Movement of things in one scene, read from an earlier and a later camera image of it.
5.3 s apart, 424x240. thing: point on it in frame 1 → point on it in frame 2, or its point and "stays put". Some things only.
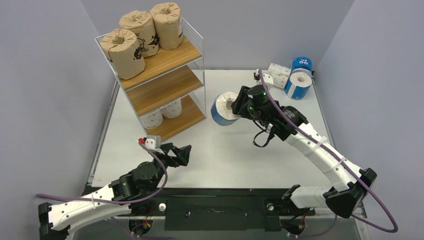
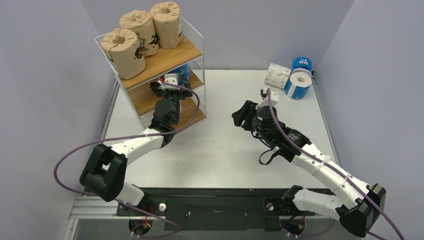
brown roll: (168, 24) stays put
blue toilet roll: (221, 112) → (183, 75)
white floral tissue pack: (279, 74) stays put
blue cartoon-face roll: (301, 69) stays put
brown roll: (121, 47) stays put
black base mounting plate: (222, 209) stays put
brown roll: (141, 23) stays put
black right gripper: (241, 103) → (248, 116)
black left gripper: (182, 155) → (182, 94)
